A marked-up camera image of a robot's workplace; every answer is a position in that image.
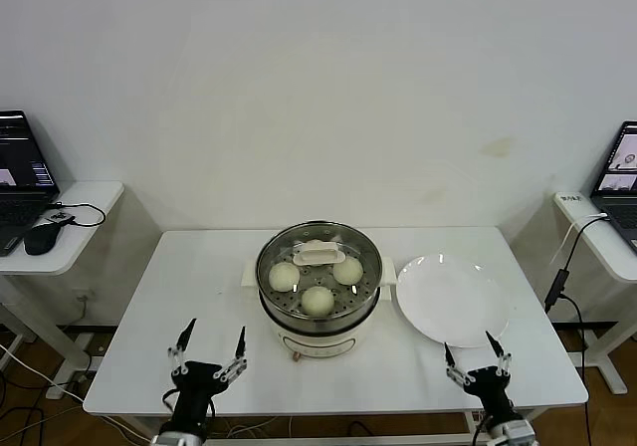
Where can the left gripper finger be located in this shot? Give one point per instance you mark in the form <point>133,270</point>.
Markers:
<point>241,346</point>
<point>185,339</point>

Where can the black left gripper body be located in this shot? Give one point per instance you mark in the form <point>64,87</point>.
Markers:
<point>196,386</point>

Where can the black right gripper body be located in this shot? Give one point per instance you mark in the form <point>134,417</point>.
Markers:
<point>490,386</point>

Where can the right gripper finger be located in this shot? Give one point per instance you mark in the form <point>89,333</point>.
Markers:
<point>450,361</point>
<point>497,351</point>

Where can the white steamed baozi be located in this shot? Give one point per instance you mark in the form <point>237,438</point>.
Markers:
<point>317,301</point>
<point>312,243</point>
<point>347,271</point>
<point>284,276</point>

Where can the round glass pot lid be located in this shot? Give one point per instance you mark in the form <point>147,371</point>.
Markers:
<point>318,257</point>

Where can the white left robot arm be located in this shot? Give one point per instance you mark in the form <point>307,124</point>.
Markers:
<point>171,440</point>

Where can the perforated steel steamer basket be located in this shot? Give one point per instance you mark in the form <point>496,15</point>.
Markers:
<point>318,320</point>

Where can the round white plate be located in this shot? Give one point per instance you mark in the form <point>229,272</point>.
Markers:
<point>448,306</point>

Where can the white electric cooker pot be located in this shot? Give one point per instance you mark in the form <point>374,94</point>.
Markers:
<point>318,344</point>

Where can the white work table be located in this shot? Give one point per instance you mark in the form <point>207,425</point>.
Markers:
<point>199,257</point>

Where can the white side table with label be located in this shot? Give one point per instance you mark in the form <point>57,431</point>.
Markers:
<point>597,247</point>

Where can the white side table with mouse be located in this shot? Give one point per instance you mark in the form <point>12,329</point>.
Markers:
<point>84,202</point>

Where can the black computer mouse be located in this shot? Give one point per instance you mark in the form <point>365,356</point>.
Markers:
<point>43,240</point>

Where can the small black usb hub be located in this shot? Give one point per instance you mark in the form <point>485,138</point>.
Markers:
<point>61,217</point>

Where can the grey laptop with pink windows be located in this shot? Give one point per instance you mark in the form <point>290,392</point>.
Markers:
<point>619,212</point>

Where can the black laptop with dark screen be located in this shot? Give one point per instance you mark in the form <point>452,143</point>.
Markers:
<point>20,212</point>

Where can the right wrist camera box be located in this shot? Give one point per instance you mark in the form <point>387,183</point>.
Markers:
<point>515,431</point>

